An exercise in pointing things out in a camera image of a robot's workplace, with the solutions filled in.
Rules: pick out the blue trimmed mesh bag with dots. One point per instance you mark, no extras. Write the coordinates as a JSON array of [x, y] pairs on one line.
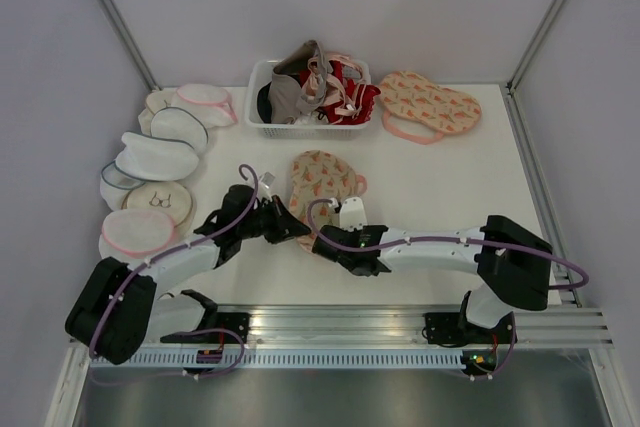
[[115, 186]]

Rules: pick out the black bra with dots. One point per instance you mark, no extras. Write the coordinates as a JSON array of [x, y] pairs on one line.
[[264, 106]]

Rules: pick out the pink bra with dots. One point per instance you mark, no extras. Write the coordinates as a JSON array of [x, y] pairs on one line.
[[310, 85]]

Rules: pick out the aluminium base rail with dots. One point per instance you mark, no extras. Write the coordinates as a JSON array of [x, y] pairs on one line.
[[295, 300]]

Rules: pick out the aluminium frame post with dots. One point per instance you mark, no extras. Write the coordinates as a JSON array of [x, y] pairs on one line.
[[544, 28], [127, 41]]

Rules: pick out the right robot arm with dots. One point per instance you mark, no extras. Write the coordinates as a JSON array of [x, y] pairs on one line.
[[513, 264]]

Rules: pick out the cream round laundry bag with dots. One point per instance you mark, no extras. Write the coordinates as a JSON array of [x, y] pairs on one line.
[[154, 102]]

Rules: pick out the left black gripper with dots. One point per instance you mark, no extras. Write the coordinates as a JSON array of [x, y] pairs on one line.
[[286, 226]]

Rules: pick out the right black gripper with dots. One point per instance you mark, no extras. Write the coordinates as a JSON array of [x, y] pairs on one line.
[[356, 231]]

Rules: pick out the white plastic basket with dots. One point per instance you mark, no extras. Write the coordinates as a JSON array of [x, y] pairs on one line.
[[260, 77]]

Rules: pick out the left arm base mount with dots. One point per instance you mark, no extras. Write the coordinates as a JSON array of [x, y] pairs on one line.
[[219, 328]]

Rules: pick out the white slotted cable duct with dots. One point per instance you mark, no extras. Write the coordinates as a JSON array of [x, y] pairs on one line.
[[298, 358]]

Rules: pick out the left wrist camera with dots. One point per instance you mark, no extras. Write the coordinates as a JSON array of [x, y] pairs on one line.
[[266, 189]]

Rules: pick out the grey trimmed white mesh bag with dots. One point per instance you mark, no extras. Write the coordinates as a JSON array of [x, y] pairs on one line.
[[174, 123]]

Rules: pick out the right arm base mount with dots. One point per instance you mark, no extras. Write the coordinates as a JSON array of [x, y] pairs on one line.
[[451, 330]]

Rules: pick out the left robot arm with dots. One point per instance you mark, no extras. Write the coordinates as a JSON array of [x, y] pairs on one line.
[[125, 305]]

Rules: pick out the beige bag with bra print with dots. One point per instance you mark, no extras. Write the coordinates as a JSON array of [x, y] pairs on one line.
[[170, 198]]

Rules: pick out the left aluminium frame post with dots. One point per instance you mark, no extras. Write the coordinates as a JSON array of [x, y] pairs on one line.
[[127, 41]]

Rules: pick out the red bra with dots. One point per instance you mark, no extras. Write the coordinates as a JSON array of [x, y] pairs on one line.
[[351, 96]]

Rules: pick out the floral mesh laundry bag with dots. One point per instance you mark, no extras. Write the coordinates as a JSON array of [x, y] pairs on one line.
[[318, 174]]

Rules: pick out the taupe bra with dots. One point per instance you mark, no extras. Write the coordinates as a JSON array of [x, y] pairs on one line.
[[289, 99]]

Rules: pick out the pink trimmed white mesh bag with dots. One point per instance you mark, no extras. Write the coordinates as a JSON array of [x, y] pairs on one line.
[[209, 104]]

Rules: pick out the right aluminium frame post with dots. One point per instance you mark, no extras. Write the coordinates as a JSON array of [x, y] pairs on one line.
[[544, 28]]

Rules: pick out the front pink trimmed mesh bag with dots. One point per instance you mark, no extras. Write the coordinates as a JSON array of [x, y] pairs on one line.
[[136, 233]]

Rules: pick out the large white mesh bag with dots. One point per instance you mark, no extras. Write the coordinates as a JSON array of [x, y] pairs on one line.
[[155, 159]]

